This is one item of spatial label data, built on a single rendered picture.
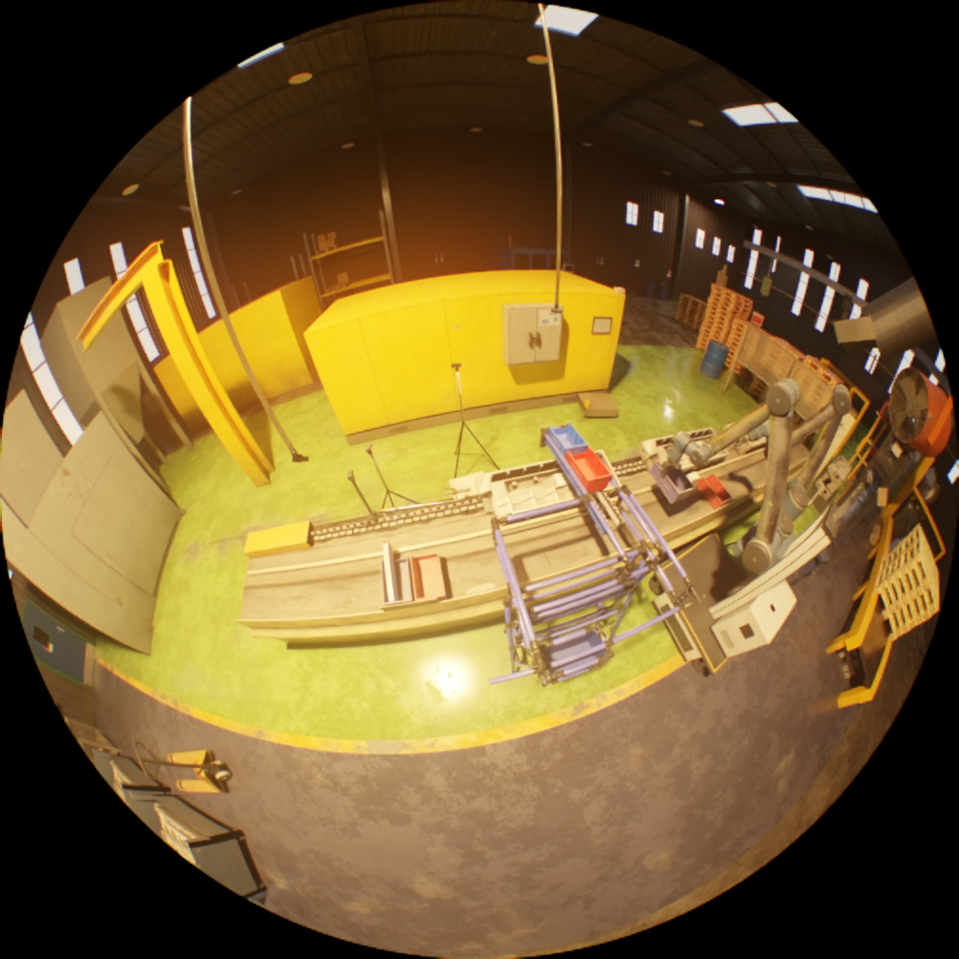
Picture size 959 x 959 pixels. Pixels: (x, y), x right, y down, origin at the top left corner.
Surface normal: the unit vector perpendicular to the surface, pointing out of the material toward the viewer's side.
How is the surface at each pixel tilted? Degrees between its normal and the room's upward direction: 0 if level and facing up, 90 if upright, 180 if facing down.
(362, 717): 0
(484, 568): 0
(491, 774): 0
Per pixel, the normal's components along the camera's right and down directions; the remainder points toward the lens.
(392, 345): 0.22, 0.73
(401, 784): -0.06, -0.65
